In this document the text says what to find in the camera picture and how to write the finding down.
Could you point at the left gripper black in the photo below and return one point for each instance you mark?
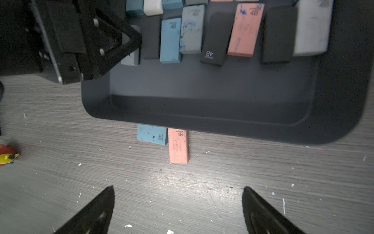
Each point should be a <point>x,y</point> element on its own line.
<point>81,40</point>

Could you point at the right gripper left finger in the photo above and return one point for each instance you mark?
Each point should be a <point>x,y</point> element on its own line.
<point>94,218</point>

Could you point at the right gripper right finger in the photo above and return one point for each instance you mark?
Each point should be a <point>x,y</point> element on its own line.
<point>262,218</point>

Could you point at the grey eraser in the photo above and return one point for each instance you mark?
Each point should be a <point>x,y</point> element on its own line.
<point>133,58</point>

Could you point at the blue eraser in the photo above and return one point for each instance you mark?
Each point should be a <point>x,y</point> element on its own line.
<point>170,41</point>
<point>172,4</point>
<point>134,7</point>

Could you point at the grey-blue eraser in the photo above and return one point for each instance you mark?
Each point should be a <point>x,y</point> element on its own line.
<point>192,29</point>

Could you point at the teal eraser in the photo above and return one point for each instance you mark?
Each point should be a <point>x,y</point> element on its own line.
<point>152,134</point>

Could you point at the black eraser pair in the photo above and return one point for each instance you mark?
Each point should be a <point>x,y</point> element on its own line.
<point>279,34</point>
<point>217,39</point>

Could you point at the pink eraser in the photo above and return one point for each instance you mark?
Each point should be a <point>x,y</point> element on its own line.
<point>178,146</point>
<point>245,30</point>

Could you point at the dark grey storage tray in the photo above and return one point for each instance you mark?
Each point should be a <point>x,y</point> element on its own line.
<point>309,100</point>

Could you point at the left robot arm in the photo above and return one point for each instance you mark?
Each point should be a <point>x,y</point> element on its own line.
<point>19,40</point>

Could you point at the red yellow toy fish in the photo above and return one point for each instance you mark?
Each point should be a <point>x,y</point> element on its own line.
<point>8,155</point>

